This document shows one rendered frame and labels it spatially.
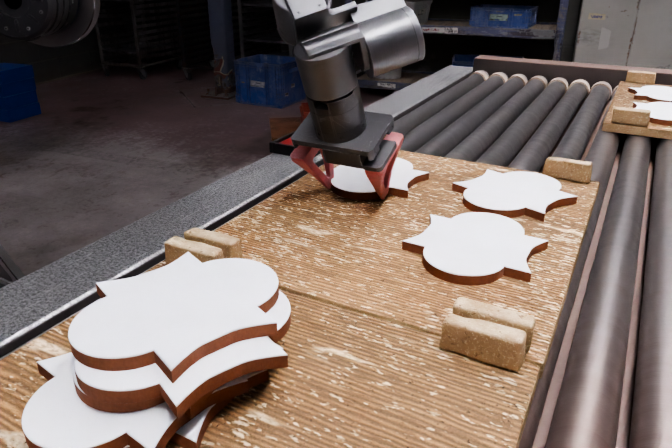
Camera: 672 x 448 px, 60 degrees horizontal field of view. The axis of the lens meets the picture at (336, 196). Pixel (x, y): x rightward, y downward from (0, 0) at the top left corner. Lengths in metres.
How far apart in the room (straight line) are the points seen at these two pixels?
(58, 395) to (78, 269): 0.25
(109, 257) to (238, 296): 0.27
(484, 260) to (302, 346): 0.20
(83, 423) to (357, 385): 0.17
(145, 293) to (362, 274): 0.20
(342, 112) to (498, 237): 0.20
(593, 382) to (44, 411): 0.37
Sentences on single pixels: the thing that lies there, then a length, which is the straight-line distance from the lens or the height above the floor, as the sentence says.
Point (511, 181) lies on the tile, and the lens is 0.75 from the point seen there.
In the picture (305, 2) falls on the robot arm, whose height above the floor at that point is 1.16.
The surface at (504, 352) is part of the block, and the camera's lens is 0.43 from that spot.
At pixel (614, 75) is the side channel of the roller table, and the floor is 0.93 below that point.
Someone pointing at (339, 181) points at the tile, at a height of 0.95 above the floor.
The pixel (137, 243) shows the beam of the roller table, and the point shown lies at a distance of 0.67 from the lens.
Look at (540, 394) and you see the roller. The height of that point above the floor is 0.91.
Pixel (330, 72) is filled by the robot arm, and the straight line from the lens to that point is 0.58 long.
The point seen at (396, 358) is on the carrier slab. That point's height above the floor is 0.94.
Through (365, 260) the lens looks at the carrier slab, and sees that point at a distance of 0.56.
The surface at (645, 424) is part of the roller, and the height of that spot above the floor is 0.91.
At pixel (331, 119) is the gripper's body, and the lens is 0.61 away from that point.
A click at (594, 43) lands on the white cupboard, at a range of 5.22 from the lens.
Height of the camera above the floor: 1.21
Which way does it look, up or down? 23 degrees down
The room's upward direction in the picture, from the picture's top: straight up
